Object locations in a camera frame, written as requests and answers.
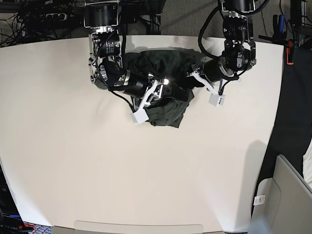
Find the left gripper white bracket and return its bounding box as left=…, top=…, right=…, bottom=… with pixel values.
left=181, top=64, right=226, bottom=107

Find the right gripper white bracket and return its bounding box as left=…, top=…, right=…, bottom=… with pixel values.
left=130, top=73, right=189, bottom=125

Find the green long sleeve shirt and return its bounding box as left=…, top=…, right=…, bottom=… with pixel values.
left=124, top=48, right=203, bottom=128

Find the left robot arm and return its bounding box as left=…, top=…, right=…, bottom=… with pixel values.
left=188, top=0, right=256, bottom=107

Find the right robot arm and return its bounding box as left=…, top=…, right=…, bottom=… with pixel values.
left=84, top=0, right=189, bottom=124

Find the red clamp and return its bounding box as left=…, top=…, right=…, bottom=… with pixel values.
left=286, top=39, right=295, bottom=65

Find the dark grey mat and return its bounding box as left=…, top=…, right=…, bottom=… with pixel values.
left=257, top=48, right=312, bottom=183

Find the white power strip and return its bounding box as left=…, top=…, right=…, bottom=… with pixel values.
left=40, top=13, right=68, bottom=21

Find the white plastic bin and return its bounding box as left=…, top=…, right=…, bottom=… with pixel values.
left=248, top=155, right=312, bottom=234

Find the black box red logo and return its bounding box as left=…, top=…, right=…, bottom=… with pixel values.
left=0, top=180, right=25, bottom=234

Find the blue handled tool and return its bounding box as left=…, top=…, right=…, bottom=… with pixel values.
left=278, top=15, right=285, bottom=39

